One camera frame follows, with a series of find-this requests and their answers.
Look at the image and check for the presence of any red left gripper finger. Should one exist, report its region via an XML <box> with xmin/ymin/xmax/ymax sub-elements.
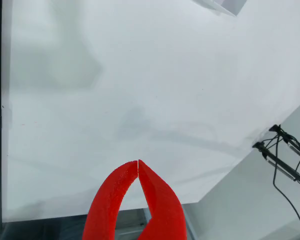
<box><xmin>81</xmin><ymin>161</ymin><xmax>139</xmax><ymax>240</ymax></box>

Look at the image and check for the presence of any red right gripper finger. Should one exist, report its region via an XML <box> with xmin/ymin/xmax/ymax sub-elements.
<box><xmin>137</xmin><ymin>159</ymin><xmax>188</xmax><ymax>240</ymax></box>

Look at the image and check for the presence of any white cardboard bin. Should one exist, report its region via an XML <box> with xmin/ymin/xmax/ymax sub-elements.
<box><xmin>191</xmin><ymin>0</ymin><xmax>250</xmax><ymax>18</ymax></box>

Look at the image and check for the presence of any black clamp stand with cables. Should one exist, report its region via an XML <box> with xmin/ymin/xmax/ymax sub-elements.
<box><xmin>272</xmin><ymin>133</ymin><xmax>300</xmax><ymax>232</ymax></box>

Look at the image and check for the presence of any black boom stand with camera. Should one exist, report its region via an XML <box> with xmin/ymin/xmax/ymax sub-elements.
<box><xmin>268</xmin><ymin>124</ymin><xmax>300</xmax><ymax>163</ymax></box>

